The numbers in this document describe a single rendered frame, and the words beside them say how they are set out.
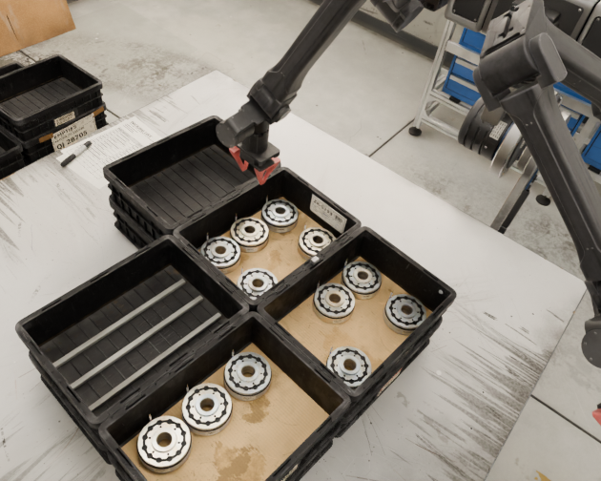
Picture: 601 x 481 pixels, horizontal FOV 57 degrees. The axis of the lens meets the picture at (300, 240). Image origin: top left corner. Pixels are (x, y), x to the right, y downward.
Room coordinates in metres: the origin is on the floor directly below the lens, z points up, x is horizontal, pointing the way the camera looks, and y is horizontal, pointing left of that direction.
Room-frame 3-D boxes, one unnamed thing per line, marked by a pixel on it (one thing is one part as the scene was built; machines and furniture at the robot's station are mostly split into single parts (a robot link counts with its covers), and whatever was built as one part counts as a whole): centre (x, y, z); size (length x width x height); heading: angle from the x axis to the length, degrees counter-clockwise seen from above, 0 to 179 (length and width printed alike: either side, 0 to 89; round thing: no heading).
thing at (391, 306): (0.81, -0.29, 0.86); 0.10 x 0.10 x 0.01
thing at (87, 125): (1.74, 1.01, 0.41); 0.31 x 0.02 x 0.16; 149
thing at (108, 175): (1.12, 0.32, 0.92); 0.40 x 0.30 x 0.02; 144
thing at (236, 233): (0.98, 0.14, 0.86); 0.10 x 0.10 x 0.01
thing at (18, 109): (1.81, 1.15, 0.37); 0.40 x 0.30 x 0.45; 149
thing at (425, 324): (0.77, -0.16, 0.92); 0.40 x 0.30 x 0.02; 144
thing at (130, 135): (1.39, 0.67, 0.70); 0.33 x 0.23 x 0.01; 149
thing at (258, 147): (0.98, 0.14, 1.17); 0.10 x 0.07 x 0.07; 54
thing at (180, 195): (1.12, 0.32, 0.87); 0.40 x 0.30 x 0.11; 144
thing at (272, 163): (0.97, 0.12, 1.10); 0.07 x 0.07 x 0.09; 54
